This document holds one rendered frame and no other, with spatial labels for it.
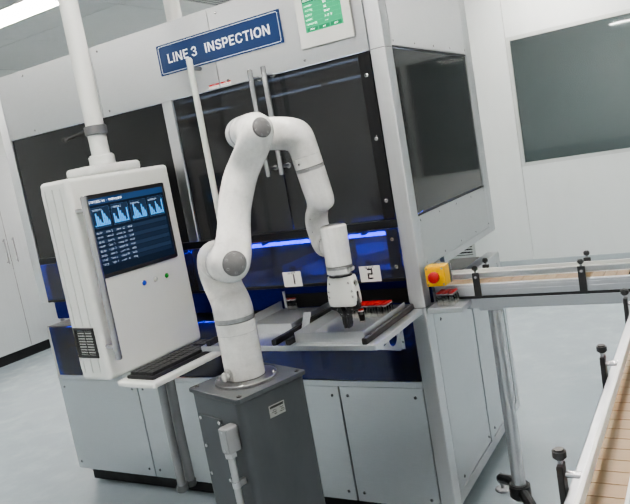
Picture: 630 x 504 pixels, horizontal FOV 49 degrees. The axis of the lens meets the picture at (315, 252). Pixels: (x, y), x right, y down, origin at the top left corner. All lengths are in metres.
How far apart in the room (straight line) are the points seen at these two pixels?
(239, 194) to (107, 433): 1.99
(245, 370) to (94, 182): 0.99
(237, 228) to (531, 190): 5.30
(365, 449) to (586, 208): 4.61
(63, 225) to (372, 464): 1.48
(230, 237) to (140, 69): 1.26
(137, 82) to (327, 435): 1.66
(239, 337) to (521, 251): 5.38
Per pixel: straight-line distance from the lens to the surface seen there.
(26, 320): 7.47
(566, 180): 6.96
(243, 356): 2.03
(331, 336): 2.24
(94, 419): 3.74
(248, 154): 1.98
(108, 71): 3.17
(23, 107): 3.59
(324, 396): 2.80
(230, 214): 1.98
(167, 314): 2.83
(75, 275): 2.64
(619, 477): 1.18
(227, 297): 2.02
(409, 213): 2.43
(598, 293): 2.44
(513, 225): 7.13
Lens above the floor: 1.48
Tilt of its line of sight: 8 degrees down
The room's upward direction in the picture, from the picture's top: 10 degrees counter-clockwise
